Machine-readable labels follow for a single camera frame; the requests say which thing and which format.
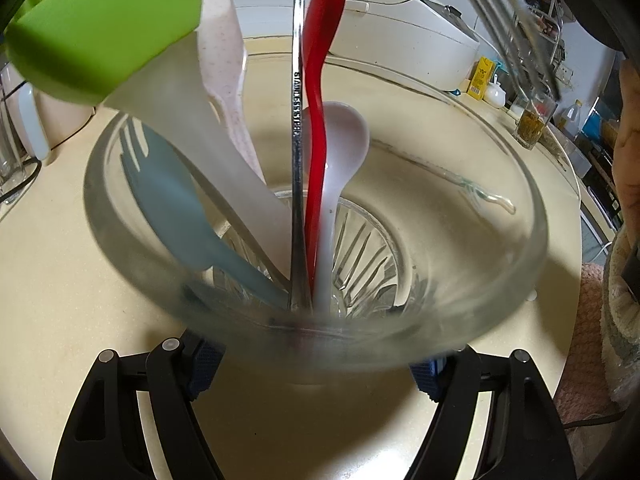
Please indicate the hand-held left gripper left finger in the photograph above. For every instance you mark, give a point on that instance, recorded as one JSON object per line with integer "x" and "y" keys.
{"x": 202, "y": 372}

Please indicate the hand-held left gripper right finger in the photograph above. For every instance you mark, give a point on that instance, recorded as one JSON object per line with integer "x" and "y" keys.
{"x": 429, "y": 377}

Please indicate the clear ribbed glass cup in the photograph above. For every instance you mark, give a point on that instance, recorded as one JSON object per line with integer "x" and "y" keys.
{"x": 475, "y": 270}

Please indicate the blue plastic spoon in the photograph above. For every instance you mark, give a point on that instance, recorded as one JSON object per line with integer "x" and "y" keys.
{"x": 170, "y": 200}

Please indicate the small white plastic spoon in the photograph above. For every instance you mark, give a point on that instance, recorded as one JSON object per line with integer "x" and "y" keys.
{"x": 347, "y": 135}

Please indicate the metal spoon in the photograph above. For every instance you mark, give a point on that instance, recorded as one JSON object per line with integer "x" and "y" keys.
{"x": 299, "y": 110}

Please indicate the green silicone spatula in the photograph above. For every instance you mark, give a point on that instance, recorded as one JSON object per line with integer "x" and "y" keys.
{"x": 100, "y": 30}

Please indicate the red plastic spoon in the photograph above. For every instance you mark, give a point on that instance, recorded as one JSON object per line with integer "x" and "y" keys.
{"x": 325, "y": 25}

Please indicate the metal fork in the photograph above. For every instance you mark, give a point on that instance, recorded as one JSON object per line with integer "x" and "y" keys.
{"x": 525, "y": 7}

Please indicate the person's right hand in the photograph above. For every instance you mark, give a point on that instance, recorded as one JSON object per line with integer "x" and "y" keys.
{"x": 631, "y": 135}

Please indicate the pink fuzzy clothing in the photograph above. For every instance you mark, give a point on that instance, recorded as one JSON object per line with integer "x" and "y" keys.
{"x": 585, "y": 360}

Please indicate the glass of tea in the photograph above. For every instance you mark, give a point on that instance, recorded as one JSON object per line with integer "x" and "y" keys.
{"x": 534, "y": 125}

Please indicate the glass blender jar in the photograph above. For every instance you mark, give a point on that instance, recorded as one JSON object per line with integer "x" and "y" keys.
{"x": 10, "y": 160}

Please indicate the white ceramic jar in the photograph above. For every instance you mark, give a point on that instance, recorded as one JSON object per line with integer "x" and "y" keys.
{"x": 495, "y": 94}

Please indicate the white electric pot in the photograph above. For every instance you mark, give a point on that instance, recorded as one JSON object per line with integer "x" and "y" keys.
{"x": 55, "y": 120}

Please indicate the oil bottle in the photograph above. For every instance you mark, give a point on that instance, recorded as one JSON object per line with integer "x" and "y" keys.
{"x": 570, "y": 117}

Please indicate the yellow box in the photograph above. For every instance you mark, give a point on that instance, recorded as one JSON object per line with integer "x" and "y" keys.
{"x": 481, "y": 77}

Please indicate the white rice cooker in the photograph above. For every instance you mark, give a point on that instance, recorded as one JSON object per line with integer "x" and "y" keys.
{"x": 400, "y": 25}

